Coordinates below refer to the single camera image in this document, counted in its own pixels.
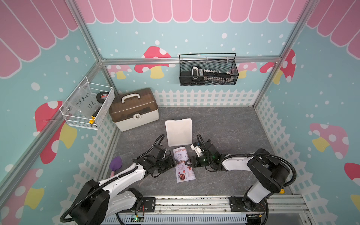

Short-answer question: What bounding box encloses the restaurant special menu sheet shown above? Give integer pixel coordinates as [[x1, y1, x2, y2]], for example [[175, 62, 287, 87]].
[[173, 147, 196, 183]]

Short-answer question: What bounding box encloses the black tape roll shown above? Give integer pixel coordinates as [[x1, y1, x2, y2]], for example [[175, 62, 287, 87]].
[[96, 91, 109, 104]]

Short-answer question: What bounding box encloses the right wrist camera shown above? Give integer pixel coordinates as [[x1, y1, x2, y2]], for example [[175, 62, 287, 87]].
[[190, 143, 203, 157]]

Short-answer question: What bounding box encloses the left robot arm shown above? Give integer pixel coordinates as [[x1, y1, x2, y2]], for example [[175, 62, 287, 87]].
[[60, 135, 177, 225]]

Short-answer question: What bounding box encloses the black socket set tool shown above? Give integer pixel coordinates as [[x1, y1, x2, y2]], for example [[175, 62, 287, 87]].
[[190, 66, 233, 84]]

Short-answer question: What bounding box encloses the clear acrylic wall bin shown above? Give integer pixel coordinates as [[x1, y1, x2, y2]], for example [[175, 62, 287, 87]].
[[60, 77, 115, 130]]

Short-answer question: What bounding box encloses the black wire mesh basket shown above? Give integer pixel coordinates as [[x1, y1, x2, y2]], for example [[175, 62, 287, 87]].
[[179, 53, 239, 86]]

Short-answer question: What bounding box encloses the brown and white toolbox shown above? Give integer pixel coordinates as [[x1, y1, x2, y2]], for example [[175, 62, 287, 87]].
[[109, 88, 159, 132]]

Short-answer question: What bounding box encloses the yellow black screwdriver in bin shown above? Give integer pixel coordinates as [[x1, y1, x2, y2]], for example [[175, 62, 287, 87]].
[[89, 107, 101, 125]]

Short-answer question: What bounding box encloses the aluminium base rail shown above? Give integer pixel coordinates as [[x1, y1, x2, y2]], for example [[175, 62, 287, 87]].
[[112, 195, 310, 217]]

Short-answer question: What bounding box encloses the white narrow menu rack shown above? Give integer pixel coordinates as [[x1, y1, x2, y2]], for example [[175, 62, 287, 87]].
[[165, 118, 192, 147]]

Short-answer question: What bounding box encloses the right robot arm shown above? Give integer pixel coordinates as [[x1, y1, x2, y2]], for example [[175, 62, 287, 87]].
[[185, 135, 297, 212]]

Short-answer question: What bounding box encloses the green lit circuit board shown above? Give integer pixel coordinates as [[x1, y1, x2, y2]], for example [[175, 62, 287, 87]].
[[130, 215, 144, 223]]

